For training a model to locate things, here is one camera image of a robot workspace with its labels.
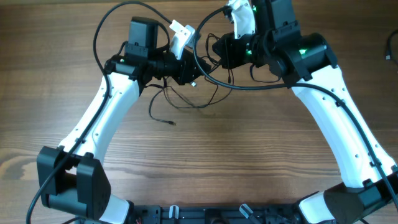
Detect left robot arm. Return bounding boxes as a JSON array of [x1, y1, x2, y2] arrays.
[[35, 17, 200, 223]]

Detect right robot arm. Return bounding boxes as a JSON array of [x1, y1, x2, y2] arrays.
[[213, 1, 397, 223]]

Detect right camera black cable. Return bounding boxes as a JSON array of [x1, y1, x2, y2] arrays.
[[192, 6, 398, 212]]

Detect camera black cable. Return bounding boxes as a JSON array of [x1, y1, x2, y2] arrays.
[[25, 1, 174, 224], [192, 6, 398, 212]]

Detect left camera black cable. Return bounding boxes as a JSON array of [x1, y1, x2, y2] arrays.
[[25, 1, 174, 224]]

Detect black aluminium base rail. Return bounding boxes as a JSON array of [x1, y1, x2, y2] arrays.
[[127, 204, 303, 224]]

